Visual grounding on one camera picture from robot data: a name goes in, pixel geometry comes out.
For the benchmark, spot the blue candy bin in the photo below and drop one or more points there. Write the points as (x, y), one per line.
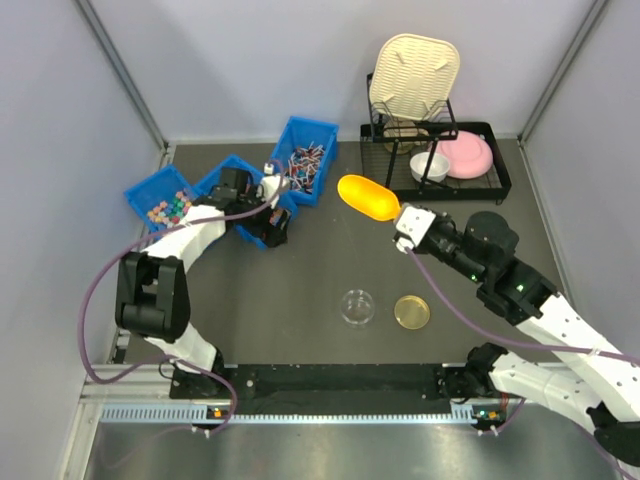
(307, 149)
(215, 172)
(162, 199)

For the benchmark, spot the pink round plate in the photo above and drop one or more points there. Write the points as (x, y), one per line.
(469, 155)

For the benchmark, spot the black wire dish rack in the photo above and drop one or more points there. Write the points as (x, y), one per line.
(393, 172)

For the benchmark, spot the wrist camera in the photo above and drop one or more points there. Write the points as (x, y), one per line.
(412, 225)
(273, 184)

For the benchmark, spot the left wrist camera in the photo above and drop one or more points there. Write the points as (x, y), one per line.
(273, 184)

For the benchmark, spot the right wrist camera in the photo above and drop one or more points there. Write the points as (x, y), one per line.
(412, 225)

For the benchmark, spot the yellow plastic scoop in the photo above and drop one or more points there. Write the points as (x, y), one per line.
(368, 197)

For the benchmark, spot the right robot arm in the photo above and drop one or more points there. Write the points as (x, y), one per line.
(601, 395)

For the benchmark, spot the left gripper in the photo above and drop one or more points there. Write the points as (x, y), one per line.
(273, 223)

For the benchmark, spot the gold round lid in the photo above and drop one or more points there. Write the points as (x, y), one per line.
(412, 312)

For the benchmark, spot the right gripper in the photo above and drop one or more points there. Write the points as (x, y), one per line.
(433, 235)

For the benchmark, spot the beige square ribbed plate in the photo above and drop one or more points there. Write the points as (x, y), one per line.
(413, 77)

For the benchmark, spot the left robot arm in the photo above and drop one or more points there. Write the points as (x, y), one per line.
(152, 298)

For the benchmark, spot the white small bowl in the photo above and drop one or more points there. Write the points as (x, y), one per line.
(436, 165)

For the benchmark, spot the clear round container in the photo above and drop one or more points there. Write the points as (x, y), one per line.
(357, 308)

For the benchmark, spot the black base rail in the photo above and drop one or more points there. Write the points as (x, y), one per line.
(348, 389)

